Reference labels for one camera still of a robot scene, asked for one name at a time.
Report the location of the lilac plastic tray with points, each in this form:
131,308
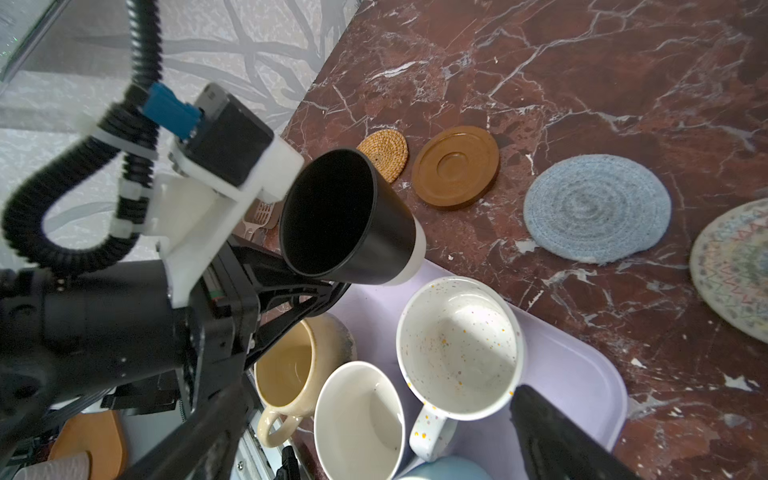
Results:
576,378

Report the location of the beige ceramic mug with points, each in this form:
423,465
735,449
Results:
290,376

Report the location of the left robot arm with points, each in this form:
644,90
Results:
80,321

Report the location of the blue woven coaster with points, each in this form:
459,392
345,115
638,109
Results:
597,209

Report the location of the red spray bottle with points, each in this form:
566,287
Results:
289,469

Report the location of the woven rattan coaster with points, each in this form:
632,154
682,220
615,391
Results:
388,151

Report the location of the white grey-handled mug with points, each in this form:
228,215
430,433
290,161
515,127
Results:
359,424

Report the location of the black cup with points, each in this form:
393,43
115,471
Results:
342,221

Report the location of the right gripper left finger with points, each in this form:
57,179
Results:
205,446

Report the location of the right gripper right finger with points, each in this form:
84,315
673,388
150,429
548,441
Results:
554,447

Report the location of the left brown wooden coaster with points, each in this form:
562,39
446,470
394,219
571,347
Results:
456,167

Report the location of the white speckled mug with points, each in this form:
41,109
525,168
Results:
462,352

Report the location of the white blue mug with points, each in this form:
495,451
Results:
447,468

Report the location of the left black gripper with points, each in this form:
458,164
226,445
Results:
212,333

